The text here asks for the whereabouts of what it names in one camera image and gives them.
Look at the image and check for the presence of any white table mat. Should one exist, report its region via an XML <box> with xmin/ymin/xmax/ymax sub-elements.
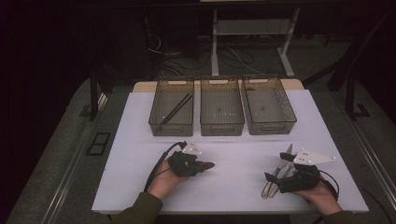
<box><xmin>92</xmin><ymin>89</ymin><xmax>370</xmax><ymax>215</ymax></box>

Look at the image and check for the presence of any right hand-held gripper black cable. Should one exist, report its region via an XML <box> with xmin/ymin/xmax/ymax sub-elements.
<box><xmin>318</xmin><ymin>169</ymin><xmax>340</xmax><ymax>200</ymax></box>

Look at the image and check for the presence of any black floor socket frame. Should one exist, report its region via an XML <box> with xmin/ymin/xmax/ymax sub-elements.
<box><xmin>86</xmin><ymin>132</ymin><xmax>112</xmax><ymax>157</ymax></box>

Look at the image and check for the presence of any black floor cable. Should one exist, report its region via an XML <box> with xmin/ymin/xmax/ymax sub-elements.
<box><xmin>359</xmin><ymin>186</ymin><xmax>393</xmax><ymax>224</ymax></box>

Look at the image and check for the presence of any clear grey plastic bin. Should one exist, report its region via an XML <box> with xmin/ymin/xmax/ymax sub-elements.
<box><xmin>148</xmin><ymin>77</ymin><xmax>195</xmax><ymax>137</ymax></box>
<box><xmin>241</xmin><ymin>76</ymin><xmax>298</xmax><ymax>136</ymax></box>
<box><xmin>199</xmin><ymin>77</ymin><xmax>246</xmax><ymax>137</ymax></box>

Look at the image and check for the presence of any person's right hand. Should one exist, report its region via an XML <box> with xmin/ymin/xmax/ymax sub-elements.
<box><xmin>292</xmin><ymin>178</ymin><xmax>343</xmax><ymax>216</ymax></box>

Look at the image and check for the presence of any metal table knife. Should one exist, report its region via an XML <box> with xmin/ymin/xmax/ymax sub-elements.
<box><xmin>261</xmin><ymin>143</ymin><xmax>294</xmax><ymax>200</ymax></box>

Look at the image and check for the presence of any tangle of floor cables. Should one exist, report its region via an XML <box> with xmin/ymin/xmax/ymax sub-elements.
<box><xmin>146</xmin><ymin>31</ymin><xmax>265</xmax><ymax>77</ymax></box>

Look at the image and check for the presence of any hand-held gripper black cable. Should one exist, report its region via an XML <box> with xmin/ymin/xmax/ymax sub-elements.
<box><xmin>318</xmin><ymin>169</ymin><xmax>340</xmax><ymax>200</ymax></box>
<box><xmin>143</xmin><ymin>140</ymin><xmax>188</xmax><ymax>192</ymax></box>

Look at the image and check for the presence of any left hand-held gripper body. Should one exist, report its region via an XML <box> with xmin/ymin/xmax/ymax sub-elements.
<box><xmin>167</xmin><ymin>139</ymin><xmax>203</xmax><ymax>178</ymax></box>

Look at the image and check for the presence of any black metal stand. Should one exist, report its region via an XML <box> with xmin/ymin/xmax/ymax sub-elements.
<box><xmin>345</xmin><ymin>76</ymin><xmax>372</xmax><ymax>122</ymax></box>

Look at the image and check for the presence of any aluminium frame rail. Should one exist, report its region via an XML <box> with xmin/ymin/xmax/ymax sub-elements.
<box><xmin>40</xmin><ymin>92</ymin><xmax>108</xmax><ymax>224</ymax></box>
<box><xmin>345</xmin><ymin>118</ymin><xmax>396</xmax><ymax>203</ymax></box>

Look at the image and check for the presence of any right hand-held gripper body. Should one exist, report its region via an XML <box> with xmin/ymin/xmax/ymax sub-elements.
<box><xmin>276</xmin><ymin>148</ymin><xmax>337</xmax><ymax>194</ymax></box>

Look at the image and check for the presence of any white metal stand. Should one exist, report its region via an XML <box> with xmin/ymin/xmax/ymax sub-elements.
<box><xmin>211</xmin><ymin>7</ymin><xmax>302</xmax><ymax>78</ymax></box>

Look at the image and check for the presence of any black chopstick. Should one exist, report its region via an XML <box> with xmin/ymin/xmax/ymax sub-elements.
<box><xmin>160</xmin><ymin>92</ymin><xmax>191</xmax><ymax>125</ymax></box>
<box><xmin>162</xmin><ymin>93</ymin><xmax>194</xmax><ymax>126</ymax></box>

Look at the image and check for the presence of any person's left hand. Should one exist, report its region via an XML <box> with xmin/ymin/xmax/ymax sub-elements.
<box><xmin>148</xmin><ymin>160</ymin><xmax>188</xmax><ymax>200</ymax></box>

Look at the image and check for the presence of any left hand-held gripper black cable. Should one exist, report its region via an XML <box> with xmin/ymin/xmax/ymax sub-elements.
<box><xmin>143</xmin><ymin>140</ymin><xmax>188</xmax><ymax>192</ymax></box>

